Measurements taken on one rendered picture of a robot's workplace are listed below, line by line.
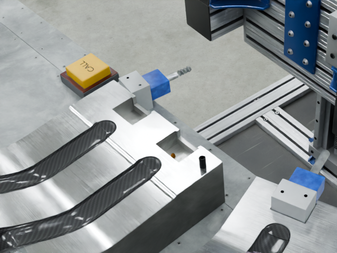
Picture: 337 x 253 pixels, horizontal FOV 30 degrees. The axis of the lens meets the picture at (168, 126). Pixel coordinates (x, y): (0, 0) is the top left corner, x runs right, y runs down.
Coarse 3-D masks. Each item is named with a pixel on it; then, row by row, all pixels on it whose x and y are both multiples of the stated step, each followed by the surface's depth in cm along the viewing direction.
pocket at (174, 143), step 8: (168, 136) 93; (176, 136) 94; (160, 144) 93; (168, 144) 94; (176, 144) 95; (184, 144) 94; (168, 152) 94; (176, 152) 94; (184, 152) 94; (192, 152) 93; (176, 160) 93
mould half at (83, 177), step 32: (96, 96) 101; (128, 96) 100; (64, 128) 97; (128, 128) 95; (160, 128) 94; (0, 160) 92; (32, 160) 93; (96, 160) 91; (128, 160) 90; (160, 160) 89; (192, 160) 89; (32, 192) 87; (64, 192) 88; (160, 192) 86; (192, 192) 87; (224, 192) 93; (0, 224) 80; (96, 224) 83; (128, 224) 83; (160, 224) 86; (192, 224) 91
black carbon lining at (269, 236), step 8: (272, 224) 84; (280, 224) 84; (264, 232) 83; (272, 232) 83; (280, 232) 83; (288, 232) 83; (256, 240) 82; (264, 240) 83; (272, 240) 83; (280, 240) 82; (288, 240) 82; (256, 248) 82; (264, 248) 82; (272, 248) 82; (280, 248) 81
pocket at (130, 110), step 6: (126, 102) 100; (132, 102) 101; (114, 108) 99; (120, 108) 100; (126, 108) 101; (132, 108) 101; (138, 108) 100; (120, 114) 100; (126, 114) 101; (132, 114) 101; (138, 114) 101; (144, 114) 99; (126, 120) 100; (132, 120) 100; (138, 120) 100
